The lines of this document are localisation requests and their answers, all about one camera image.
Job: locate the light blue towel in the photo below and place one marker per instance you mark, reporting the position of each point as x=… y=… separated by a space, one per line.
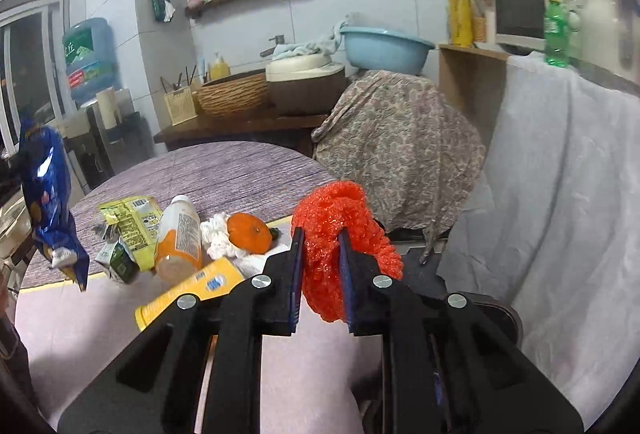
x=320 y=44

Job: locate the orange tangerine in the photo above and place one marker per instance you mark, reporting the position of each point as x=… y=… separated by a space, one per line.
x=247 y=231

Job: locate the green soda bottle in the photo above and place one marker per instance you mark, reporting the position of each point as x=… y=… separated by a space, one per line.
x=556 y=34

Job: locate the sliding window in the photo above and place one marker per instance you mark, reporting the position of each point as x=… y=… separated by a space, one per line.
x=25 y=64

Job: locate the pale grey cover cloth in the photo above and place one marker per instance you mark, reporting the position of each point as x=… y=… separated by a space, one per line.
x=560 y=194

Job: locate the pink tablecloth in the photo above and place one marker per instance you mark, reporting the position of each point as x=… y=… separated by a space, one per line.
x=75 y=334

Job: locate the white tissue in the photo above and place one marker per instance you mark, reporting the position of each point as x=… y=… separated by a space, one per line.
x=215 y=234

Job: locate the metal faucet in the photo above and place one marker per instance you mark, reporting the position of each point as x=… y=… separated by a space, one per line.
x=274 y=46

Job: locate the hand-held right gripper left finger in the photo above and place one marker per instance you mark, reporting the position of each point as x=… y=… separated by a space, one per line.
x=297 y=274

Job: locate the light wooden cabinet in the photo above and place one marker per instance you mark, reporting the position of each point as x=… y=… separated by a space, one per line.
x=467 y=84

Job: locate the small green drink carton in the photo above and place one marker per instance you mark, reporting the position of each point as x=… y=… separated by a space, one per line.
x=120 y=264

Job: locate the light blue plastic basin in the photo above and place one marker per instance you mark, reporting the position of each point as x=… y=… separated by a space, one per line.
x=382 y=49

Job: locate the blue water jug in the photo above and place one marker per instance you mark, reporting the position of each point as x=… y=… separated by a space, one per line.
x=87 y=59

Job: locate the yellow cardboard box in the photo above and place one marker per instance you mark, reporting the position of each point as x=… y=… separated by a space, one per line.
x=200 y=286

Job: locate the wicker basket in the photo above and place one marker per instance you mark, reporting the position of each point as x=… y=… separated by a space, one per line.
x=232 y=96

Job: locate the yellow dish soap bottle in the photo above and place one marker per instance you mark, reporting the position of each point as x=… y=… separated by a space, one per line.
x=219 y=69

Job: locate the orange label plastic bottle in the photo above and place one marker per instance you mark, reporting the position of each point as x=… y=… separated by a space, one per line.
x=180 y=234

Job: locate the green wall tissue pack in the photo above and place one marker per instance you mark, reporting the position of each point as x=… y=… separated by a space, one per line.
x=160 y=1

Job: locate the yellow plastic roll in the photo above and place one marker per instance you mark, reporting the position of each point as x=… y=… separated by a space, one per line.
x=460 y=9

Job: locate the blue snack bag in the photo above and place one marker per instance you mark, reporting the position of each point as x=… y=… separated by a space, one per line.
x=47 y=194

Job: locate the beige chopstick holder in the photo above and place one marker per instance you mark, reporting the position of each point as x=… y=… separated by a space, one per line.
x=180 y=106

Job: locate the yellow green wrapper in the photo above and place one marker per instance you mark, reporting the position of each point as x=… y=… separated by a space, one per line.
x=127 y=219

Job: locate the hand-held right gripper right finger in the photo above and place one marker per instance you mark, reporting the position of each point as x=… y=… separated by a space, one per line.
x=345 y=279

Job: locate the white microwave oven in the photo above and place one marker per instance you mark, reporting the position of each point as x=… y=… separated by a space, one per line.
x=520 y=9

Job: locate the dark wooden counter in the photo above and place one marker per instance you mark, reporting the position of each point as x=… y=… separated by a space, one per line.
x=235 y=129

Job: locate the stack of paper cups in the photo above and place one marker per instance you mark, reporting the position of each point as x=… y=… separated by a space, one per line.
x=107 y=106

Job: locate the brown pot with white lid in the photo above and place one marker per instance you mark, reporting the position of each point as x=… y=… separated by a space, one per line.
x=305 y=86

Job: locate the grey water dispenser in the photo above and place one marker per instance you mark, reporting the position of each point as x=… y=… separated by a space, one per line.
x=95 y=154

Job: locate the grey striped table mat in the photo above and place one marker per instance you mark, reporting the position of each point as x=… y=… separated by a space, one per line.
x=225 y=179

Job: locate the orange foam fruit net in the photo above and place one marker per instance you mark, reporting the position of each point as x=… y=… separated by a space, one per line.
x=320 y=224

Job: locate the floral patterned cloth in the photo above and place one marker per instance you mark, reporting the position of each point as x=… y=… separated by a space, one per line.
x=395 y=139

